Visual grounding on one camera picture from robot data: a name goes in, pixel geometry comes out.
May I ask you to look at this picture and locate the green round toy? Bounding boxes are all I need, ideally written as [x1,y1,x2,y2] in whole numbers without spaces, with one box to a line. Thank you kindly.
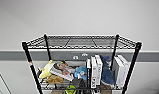
[63,84,78,94]

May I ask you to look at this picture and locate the small white wall bracket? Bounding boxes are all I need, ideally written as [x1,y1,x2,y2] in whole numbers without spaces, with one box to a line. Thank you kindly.
[73,55,80,61]
[80,52,89,58]

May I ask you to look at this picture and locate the white upright box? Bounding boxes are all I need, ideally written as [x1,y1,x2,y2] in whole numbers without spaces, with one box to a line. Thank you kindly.
[90,55,98,90]
[94,54,104,89]
[111,56,125,90]
[116,54,131,89]

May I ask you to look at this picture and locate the long grey wall band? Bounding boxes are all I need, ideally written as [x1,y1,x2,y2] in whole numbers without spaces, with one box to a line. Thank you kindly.
[0,50,159,63]

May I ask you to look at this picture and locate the orange-brown soft toy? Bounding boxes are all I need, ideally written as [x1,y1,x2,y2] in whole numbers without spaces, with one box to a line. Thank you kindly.
[44,74,65,85]

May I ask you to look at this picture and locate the toy package with doll print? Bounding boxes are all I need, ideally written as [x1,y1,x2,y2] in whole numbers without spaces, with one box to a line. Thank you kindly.
[49,61,77,82]

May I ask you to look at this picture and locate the yellow plush toy on shelf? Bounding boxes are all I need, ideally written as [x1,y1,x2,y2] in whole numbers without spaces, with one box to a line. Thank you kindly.
[37,59,56,80]

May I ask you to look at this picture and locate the black cone-shaped bag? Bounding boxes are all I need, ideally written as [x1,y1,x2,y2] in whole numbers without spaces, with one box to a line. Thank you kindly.
[77,77,88,94]

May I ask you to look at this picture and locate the black wire shelf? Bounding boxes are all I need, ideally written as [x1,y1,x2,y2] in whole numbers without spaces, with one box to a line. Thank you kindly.
[21,32,143,94]

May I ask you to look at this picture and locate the thin black upright box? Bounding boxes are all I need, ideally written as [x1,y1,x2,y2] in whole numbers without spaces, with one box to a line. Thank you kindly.
[85,58,93,90]

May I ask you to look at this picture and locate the small light blue plush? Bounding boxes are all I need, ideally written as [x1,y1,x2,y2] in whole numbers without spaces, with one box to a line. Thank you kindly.
[73,65,88,81]

